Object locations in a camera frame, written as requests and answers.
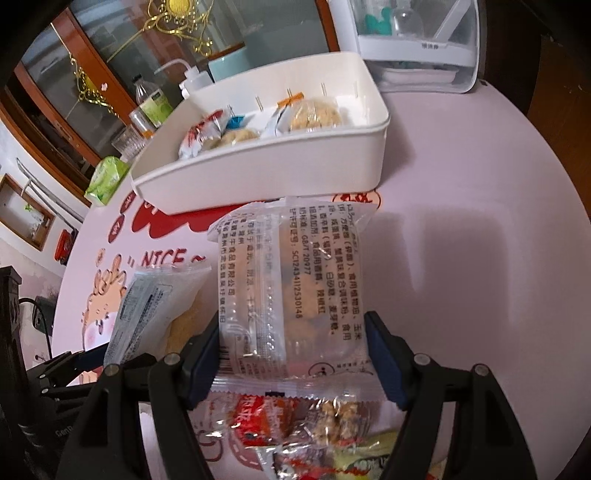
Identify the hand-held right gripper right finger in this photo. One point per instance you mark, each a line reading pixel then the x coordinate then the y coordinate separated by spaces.
pixel 388 364

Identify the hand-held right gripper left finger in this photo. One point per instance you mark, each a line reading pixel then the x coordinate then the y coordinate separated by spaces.
pixel 203 364

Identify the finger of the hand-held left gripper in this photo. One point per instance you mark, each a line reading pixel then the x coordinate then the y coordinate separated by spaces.
pixel 85 360

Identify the large light blue packet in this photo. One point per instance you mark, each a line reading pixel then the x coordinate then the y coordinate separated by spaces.
pixel 147 309

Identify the clear bread packet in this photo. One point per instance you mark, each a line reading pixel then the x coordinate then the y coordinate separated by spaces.
pixel 295 277

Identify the white plastic bin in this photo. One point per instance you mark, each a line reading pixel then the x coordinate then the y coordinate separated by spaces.
pixel 277 170

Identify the red white biscuit packet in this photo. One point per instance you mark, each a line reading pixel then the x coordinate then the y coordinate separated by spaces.
pixel 201 134

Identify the small blue packet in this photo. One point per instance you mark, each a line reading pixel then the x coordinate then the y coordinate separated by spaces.
pixel 235 122

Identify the orange and white packet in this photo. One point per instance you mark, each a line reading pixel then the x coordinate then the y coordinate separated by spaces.
pixel 277 117

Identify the clear yellow cracker packet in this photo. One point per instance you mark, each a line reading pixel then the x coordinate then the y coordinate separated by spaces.
pixel 318 115

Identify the clear nut snack packet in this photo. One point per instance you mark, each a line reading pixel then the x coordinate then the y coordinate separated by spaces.
pixel 334 415

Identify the red candy packet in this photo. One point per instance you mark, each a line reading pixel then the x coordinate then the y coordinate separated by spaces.
pixel 261 420

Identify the small green packet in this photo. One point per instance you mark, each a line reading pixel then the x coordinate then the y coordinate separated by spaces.
pixel 364 461

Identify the grey metal rod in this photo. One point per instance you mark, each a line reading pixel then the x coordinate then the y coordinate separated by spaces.
pixel 51 187

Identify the green tissue pack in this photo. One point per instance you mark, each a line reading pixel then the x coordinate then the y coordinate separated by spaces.
pixel 107 180

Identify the ribbed glass cup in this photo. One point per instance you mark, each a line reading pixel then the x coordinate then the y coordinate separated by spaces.
pixel 129 145

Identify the small glass jar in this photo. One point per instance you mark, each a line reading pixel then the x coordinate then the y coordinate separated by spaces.
pixel 141 123

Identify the green label bottle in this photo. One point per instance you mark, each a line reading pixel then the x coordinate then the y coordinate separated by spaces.
pixel 154 104

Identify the clear squeeze bottle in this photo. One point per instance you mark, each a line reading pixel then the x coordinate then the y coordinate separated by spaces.
pixel 198 83

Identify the teal canister brown lid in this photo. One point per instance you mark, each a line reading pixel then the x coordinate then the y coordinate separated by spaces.
pixel 228 67

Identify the wooden glass door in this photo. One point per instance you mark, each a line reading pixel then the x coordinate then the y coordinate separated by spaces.
pixel 115 55

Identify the white sterilizer cabinet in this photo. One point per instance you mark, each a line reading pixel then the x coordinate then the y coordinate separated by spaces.
pixel 415 46

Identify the wooden picture frame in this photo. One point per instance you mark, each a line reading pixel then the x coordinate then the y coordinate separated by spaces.
pixel 27 212

